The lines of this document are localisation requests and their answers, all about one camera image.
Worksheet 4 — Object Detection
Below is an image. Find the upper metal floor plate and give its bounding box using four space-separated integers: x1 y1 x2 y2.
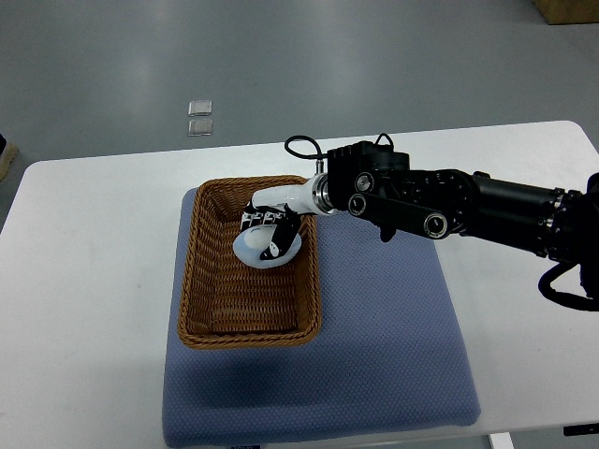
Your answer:
188 99 212 117

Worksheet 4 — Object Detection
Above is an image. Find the brown wicker basket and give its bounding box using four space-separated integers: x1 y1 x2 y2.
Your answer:
175 175 322 350

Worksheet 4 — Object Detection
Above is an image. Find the lower metal floor plate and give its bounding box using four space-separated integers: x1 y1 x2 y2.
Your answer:
187 118 213 137

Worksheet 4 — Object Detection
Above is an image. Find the blue padded mat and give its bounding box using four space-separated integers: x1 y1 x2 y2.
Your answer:
161 173 482 448

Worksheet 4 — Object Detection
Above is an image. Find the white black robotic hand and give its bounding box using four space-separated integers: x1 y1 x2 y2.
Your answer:
240 175 333 260

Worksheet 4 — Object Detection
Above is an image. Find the light blue plush toy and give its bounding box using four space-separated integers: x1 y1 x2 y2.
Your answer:
232 224 301 269

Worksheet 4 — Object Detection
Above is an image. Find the brown cardboard box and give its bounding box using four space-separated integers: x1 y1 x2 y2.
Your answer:
533 0 599 25

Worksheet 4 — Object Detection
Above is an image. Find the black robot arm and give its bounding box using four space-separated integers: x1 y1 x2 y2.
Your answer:
241 140 598 265

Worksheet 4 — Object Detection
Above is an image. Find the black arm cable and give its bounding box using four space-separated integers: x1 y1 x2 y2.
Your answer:
284 135 327 174

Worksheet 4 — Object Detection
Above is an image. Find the metal floor plate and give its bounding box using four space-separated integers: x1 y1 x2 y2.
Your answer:
188 99 212 117
187 118 213 137

